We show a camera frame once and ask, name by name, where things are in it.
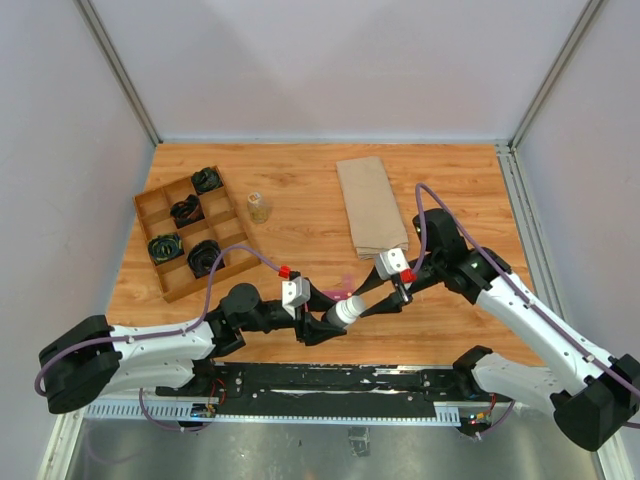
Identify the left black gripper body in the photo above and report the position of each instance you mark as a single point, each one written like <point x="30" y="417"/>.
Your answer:
<point x="300" y="322"/>

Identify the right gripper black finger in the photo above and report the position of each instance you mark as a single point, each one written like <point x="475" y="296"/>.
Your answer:
<point x="372" y="281"/>
<point x="393" y="303"/>

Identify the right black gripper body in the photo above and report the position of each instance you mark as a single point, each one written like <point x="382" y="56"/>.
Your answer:
<point x="405" y="290"/>

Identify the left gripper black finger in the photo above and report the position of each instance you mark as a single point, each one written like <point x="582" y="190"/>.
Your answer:
<point x="328" y="331"/>
<point x="320" y="301"/>

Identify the pink weekly pill organizer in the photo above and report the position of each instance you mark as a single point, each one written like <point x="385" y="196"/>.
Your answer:
<point x="343" y="290"/>

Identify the white capped pill bottle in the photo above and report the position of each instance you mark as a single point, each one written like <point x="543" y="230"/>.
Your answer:
<point x="345" y="312"/>

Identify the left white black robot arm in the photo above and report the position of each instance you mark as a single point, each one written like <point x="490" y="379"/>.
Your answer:
<point x="94" y="358"/>

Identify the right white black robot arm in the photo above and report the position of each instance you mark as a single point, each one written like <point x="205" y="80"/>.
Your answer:
<point x="589" y="393"/>

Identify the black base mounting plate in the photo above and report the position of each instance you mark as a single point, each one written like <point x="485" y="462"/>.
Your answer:
<point x="365" y="383"/>

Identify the clear bottle yellow capsules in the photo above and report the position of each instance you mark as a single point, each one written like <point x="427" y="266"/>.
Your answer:
<point x="258" y="208"/>

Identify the wooden compartment tray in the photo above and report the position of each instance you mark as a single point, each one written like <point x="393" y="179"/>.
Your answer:
<point x="186" y="223"/>

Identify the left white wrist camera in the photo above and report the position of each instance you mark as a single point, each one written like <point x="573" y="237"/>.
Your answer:
<point x="296" y="290"/>

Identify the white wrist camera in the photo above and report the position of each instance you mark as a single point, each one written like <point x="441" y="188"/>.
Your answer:
<point x="393" y="263"/>
<point x="296" y="290"/>

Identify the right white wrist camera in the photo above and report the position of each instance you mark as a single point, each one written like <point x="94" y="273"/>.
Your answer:
<point x="393" y="263"/>

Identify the grey slotted cable duct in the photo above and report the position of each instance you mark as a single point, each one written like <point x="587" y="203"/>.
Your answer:
<point x="270" y="409"/>

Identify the right aluminium frame post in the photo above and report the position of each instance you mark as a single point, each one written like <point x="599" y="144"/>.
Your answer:
<point x="577" y="34"/>

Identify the aluminium frame post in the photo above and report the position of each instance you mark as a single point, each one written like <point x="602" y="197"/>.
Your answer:
<point x="577" y="34"/>
<point x="98" y="31"/>

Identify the left aluminium frame post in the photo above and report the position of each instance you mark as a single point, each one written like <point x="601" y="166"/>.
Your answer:
<point x="98" y="31"/>

